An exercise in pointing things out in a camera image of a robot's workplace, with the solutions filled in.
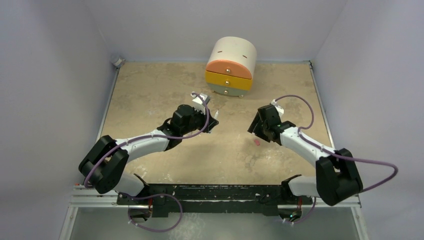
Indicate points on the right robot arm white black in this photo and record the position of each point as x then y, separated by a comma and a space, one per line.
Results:
336, 178

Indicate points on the aluminium frame rail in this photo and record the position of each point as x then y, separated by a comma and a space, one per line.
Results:
147, 93

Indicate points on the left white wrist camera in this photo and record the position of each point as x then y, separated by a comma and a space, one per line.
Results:
200, 101

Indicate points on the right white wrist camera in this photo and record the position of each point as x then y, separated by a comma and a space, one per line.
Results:
278, 108

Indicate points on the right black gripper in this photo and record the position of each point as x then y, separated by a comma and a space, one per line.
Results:
256, 124

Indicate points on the grey corner bracket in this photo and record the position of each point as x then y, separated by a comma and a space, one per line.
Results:
118, 62

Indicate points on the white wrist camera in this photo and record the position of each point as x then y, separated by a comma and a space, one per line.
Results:
278, 108
200, 101

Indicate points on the small three-drawer cabinet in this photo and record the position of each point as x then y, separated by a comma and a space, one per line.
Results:
231, 66

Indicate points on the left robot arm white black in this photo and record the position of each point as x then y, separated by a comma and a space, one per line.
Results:
103, 167

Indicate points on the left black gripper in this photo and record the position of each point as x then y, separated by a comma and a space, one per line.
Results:
203, 117

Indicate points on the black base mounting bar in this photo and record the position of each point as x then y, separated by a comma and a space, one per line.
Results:
166, 198

